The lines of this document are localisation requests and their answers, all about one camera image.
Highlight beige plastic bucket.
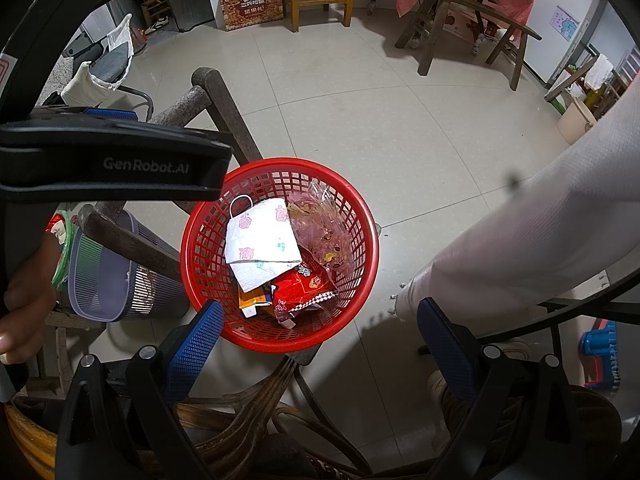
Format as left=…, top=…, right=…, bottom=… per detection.
left=556, top=94, right=599, bottom=144

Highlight bamboo chair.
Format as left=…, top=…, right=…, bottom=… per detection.
left=5, top=355, right=381, bottom=480

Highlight purple plastic basket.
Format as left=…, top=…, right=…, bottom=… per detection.
left=55, top=207, right=189, bottom=324

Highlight wooden bench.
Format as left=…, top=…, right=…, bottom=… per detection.
left=394, top=0, right=543, bottom=91

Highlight black metal table frame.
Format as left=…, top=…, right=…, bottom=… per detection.
left=419, top=240, right=640, bottom=361

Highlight white refrigerator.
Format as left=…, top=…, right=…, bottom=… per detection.
left=520, top=0, right=601, bottom=87

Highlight green plastic basket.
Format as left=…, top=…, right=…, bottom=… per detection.
left=51, top=212, right=82, bottom=287

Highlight red plastic basket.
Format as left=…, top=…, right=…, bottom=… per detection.
left=180, top=158, right=380, bottom=354

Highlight clear plastic bag with peels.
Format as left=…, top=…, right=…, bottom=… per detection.
left=286, top=179, right=362, bottom=281

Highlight white shelf rack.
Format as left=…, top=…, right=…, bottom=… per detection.
left=617, top=44, right=640, bottom=92

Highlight red printed carton box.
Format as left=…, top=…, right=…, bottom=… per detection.
left=218, top=0, right=285, bottom=32

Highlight person's left hand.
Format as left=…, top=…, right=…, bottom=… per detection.
left=0, top=232, right=60, bottom=366

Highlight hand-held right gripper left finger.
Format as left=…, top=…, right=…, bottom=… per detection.
left=54, top=300, right=224, bottom=480

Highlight white paper napkin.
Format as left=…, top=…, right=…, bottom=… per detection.
left=234, top=259, right=283, bottom=293

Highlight blue plastic stool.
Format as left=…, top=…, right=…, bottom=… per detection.
left=578, top=322, right=624, bottom=391

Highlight white red cardboard box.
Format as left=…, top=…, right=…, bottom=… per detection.
left=442, top=4, right=489, bottom=44

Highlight red snack packet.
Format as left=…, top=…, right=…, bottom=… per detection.
left=271, top=262, right=342, bottom=328

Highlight orange drink carton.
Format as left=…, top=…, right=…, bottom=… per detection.
left=237, top=284, right=275, bottom=320

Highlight person's shoe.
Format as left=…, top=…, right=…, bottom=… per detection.
left=426, top=339, right=532, bottom=447

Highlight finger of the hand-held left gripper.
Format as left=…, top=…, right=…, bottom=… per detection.
left=35, top=105, right=141, bottom=123

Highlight white towel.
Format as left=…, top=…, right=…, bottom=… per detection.
left=582, top=53, right=615, bottom=90

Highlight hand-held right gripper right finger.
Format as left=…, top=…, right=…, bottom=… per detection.
left=416, top=297, right=586, bottom=480

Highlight blue paper sheet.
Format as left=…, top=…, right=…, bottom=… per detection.
left=548, top=5, right=581, bottom=44

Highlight white floral face mask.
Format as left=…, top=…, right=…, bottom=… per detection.
left=224, top=194, right=304, bottom=266

